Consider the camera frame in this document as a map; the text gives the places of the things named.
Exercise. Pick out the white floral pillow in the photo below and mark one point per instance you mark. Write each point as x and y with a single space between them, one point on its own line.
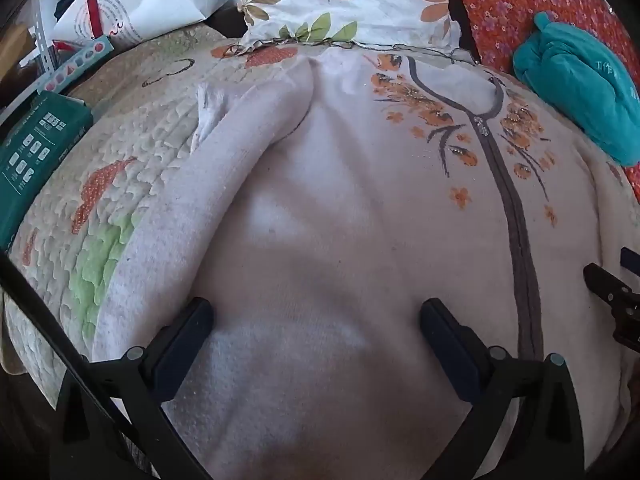
350 5

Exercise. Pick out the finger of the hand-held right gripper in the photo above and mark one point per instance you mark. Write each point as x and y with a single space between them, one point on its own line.
617 305

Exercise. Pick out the slotted metal bar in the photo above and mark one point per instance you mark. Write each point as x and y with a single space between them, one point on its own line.
42 35

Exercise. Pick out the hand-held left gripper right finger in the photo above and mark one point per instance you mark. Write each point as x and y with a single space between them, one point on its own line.
447 355

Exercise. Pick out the green cardboard box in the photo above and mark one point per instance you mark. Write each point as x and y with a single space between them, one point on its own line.
35 160

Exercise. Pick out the box with coloured shapes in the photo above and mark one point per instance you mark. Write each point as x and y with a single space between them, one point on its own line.
75 65

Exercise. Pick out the white plastic bag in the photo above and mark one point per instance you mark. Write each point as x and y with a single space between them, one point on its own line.
150 5

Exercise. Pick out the quilted floral blanket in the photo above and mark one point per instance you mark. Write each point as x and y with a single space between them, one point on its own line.
150 125

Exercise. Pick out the red floral cloth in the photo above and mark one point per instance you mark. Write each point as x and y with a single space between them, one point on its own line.
500 10

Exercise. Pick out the teal folded garment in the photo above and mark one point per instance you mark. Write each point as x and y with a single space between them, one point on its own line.
575 75

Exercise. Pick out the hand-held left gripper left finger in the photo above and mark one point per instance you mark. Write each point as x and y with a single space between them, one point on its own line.
181 352

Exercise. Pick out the black bar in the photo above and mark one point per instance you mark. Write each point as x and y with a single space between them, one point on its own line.
45 310

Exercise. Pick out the white embroidered zip jacket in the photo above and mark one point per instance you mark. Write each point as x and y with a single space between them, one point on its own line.
325 210

